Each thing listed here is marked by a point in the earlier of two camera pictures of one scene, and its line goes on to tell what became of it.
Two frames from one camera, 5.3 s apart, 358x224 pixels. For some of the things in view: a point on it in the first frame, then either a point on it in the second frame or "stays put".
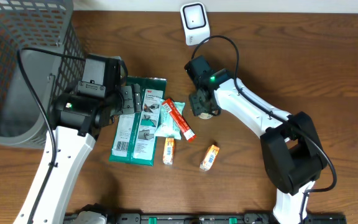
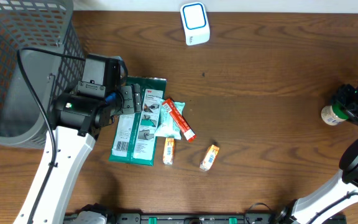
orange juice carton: (209, 158) stays put
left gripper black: (133, 94) stays put
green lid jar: (205, 116) to (335, 114)
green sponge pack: (135, 141) stays put
